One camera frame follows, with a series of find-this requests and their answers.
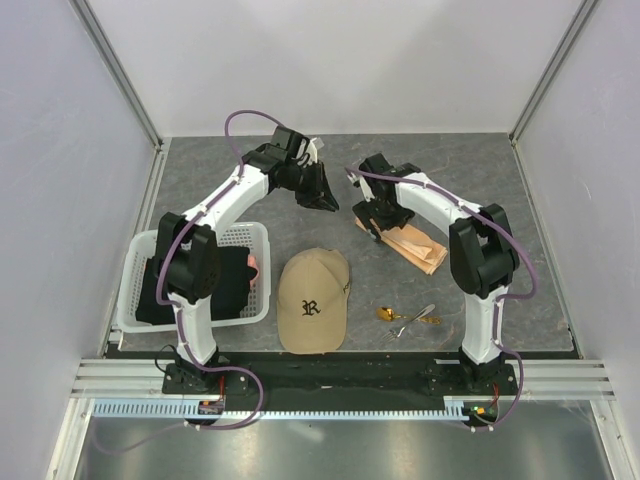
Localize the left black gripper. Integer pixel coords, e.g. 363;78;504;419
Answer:
283;161;339;213

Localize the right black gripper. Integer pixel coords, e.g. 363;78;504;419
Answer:
352;194;415;243

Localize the peach satin napkin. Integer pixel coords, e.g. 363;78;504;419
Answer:
373;224;448;275

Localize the gold spoon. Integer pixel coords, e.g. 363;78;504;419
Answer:
376;307;442;325

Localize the silver fork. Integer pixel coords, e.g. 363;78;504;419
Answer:
382;304;436;342

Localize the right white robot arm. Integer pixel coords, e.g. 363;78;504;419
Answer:
347;154;520;394

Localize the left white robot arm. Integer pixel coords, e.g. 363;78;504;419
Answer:
155;126;339;393

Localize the tan baseball cap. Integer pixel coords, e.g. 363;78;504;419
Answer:
276;248;351;355

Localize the pink item in basket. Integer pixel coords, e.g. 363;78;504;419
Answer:
247;255;260;283

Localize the black folded cloth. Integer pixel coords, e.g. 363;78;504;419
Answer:
135;246;253;326

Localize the white plastic basket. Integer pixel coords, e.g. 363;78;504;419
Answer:
116;222;271;333

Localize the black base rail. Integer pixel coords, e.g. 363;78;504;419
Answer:
162;352;518;399

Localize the white cable duct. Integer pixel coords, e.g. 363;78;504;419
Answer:
92;398;479;421

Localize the right aluminium frame post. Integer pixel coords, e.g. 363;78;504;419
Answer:
508;0;600;146

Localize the aluminium frame post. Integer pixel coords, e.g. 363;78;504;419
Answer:
508;0;600;146
69;0;164;150

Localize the left aluminium frame post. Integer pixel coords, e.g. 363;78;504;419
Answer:
69;0;164;150

